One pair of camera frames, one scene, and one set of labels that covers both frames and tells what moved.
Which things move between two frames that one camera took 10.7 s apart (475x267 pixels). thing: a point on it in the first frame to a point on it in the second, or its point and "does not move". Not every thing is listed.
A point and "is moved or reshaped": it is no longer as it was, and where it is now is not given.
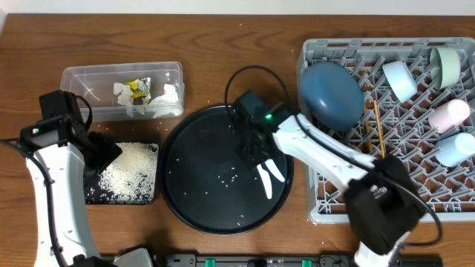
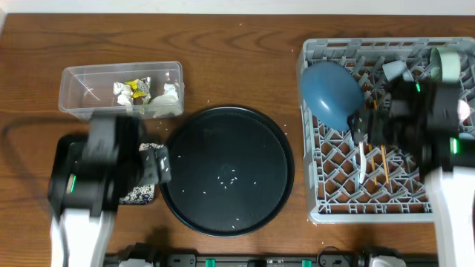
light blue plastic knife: [274, 170] is moved or reshaped
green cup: [445, 67] does not move
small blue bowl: [400, 80] does not move
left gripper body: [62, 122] to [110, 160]
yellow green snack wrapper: [142, 89] does not move
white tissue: [168, 103] does not move
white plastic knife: [266, 181] is moved or reshaped
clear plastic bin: [129, 91] does not move
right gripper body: [273, 153] to [402, 130]
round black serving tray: [205, 185] does not move
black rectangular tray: [130, 178] does not move
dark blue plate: [332, 95] does not move
